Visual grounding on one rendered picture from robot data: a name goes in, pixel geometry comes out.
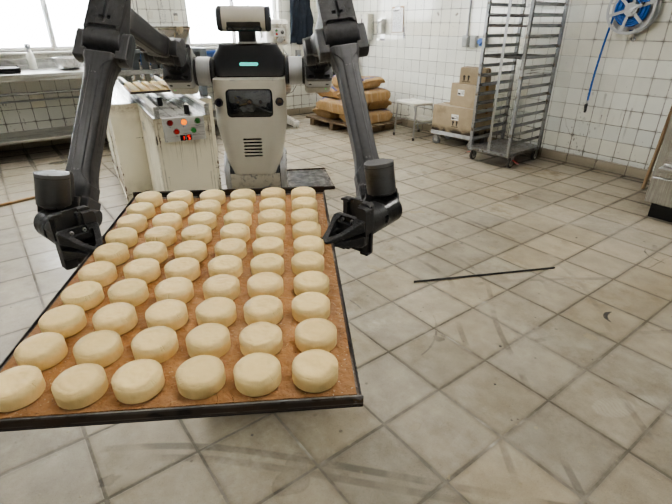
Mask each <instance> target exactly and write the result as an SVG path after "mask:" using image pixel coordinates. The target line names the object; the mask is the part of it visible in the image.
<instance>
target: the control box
mask: <svg viewBox="0 0 672 504"><path fill-rule="evenodd" d="M196 118H199V119H200V123H195V119H196ZM183 119H185V120H186V121H187V123H186V124H185V125H183V124H182V123H181V120H183ZM161 120H162V126H163V132H164V138H165V142H166V143H169V142H178V141H188V140H189V139H190V138H189V139H188V135H190V136H189V137H191V139H190V140H197V139H206V133H205V125H204V117H203V115H193V116H181V117H169V118H161ZM169 120H171V121H172V122H173V125H172V126H169V125H168V124H167V122H168V121H169ZM193 127H194V128H196V132H195V133H193V132H192V131H191V129H192V128H193ZM175 129H178V130H179V134H175V133H174V130H175ZM183 135H184V136H183ZM182 136H183V137H184V138H185V139H184V138H183V139H184V140H182Z"/></svg>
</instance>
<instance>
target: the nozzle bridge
mask: <svg viewBox="0 0 672 504"><path fill-rule="evenodd" d="M190 47H191V48H192V51H193V53H194V54H195V56H196V57H207V53H206V48H202V47H196V46H190ZM140 53H141V60H142V67H143V70H140V68H139V59H140ZM151 64H152V63H151ZM140 74H163V66H162V64H161V69H158V65H157V64H152V70H149V66H148V62H146V60H145V58H144V55H143V52H141V51H140V49H135V55H134V61H133V70H130V69H125V68H121V72H120V73H119V75H140ZM199 94H200V95H202V96H208V91H207V86H199Z"/></svg>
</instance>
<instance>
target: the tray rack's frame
mask: <svg viewBox="0 0 672 504"><path fill-rule="evenodd" d="M490 2H491V3H492V0H488V1H487V9H486V16H485V24H484V32H483V39H482V47H481V55H480V63H479V70H478V78H477V86H476V94H475V101H474V109H473V117H472V124H471V132H470V140H469V148H468V149H470V150H471V151H472V150H474V151H473V156H476V151H479V152H484V153H488V154H493V155H497V156H502V157H506V158H508V159H509V158H511V160H512V159H514V157H516V155H519V154H523V153H526V152H529V151H532V152H533V151H535V150H536V151H535V156H534V157H537V153H538V150H539V146H537V145H536V144H531V143H525V142H523V143H520V144H516V145H512V143H513V142H516V141H515V140H513V135H514V129H515V123H516V117H517V111H518V106H519V100H520V94H521V88H522V82H523V76H524V71H525V65H526V59H527V53H528V47H529V41H530V35H531V30H532V24H533V18H534V12H535V6H536V0H532V2H531V8H530V14H529V20H528V26H527V32H526V38H525V44H524V50H523V56H522V62H521V68H520V74H519V80H518V86H517V92H516V98H515V104H514V110H513V115H512V121H511V127H510V133H509V139H505V138H504V139H501V138H500V139H496V140H492V141H491V138H492V132H493V125H494V118H495V112H496V105H497V99H498V92H499V85H500V79H501V72H502V65H503V59H504V52H505V45H506V39H507V32H508V25H509V19H510V12H511V5H512V0H509V5H508V12H507V19H506V25H505V32H504V39H503V46H502V53H501V59H500V66H499V73H498V80H497V86H496V93H495V100H494V107H493V113H492V120H491V127H490V134H489V140H488V142H484V143H480V144H476V145H473V140H472V137H474V132H475V131H473V128H475V124H476V123H474V120H475V119H476V116H477V114H475V112H476V111H477V109H478V105H477V102H478V101H479V96H478V93H479V92H480V86H479V83H481V79H482V77H480V74H482V71H483V67H482V64H484V58H483V54H485V49H486V48H484V44H486V41H487V38H485V36H486V34H488V27H487V24H489V19H490V17H488V13H490V11H491V6H490ZM507 144H508V145H507ZM505 146H507V147H505ZM471 151H470V152H471ZM508 159H507V160H508Z"/></svg>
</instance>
